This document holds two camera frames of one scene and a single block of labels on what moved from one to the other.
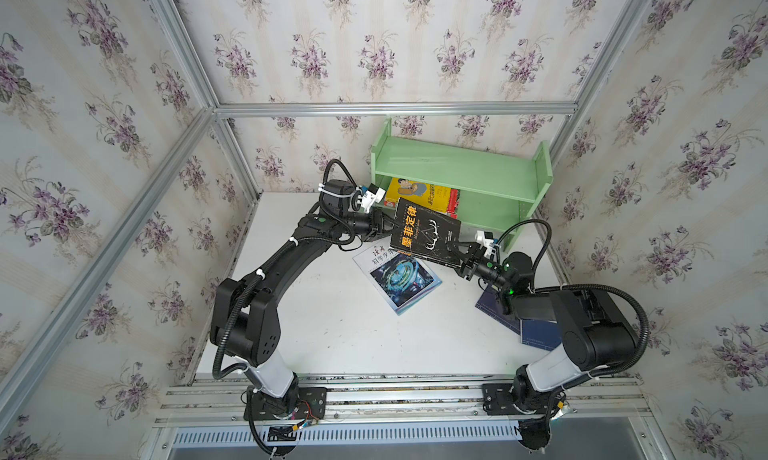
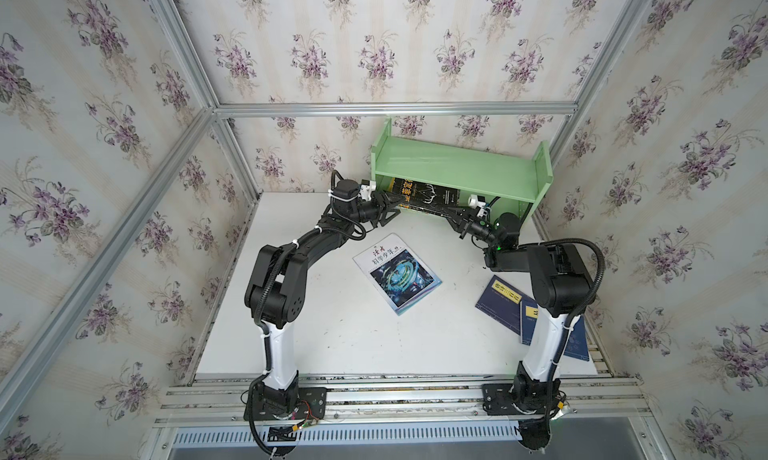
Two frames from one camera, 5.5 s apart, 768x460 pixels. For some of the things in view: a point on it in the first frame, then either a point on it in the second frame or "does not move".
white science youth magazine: (403, 279) does not move
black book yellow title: (423, 232) -> (419, 192)
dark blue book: (489, 305) does not move
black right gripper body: (466, 265) -> (458, 218)
